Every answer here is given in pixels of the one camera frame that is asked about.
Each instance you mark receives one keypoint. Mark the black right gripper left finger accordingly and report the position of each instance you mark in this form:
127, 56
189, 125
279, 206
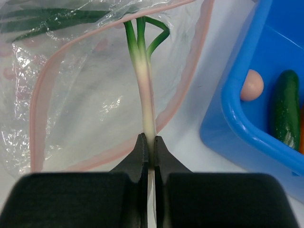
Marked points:
113, 199

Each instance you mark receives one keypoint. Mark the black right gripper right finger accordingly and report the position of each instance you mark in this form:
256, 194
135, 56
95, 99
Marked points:
186, 199

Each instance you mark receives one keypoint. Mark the clear zip top bag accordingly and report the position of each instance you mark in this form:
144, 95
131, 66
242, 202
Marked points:
72, 73

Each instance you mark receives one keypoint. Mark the fake steak slice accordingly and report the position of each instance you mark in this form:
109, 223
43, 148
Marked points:
301, 147

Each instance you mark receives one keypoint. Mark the fake egg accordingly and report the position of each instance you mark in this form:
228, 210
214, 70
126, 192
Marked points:
253, 86

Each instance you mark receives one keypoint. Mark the fake green cucumber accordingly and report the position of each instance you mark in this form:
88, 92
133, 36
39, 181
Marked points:
284, 110

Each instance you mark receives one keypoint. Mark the fake green onion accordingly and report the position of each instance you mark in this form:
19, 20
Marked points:
77, 116

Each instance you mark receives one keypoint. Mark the blue plastic bin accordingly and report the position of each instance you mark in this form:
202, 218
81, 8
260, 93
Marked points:
271, 40

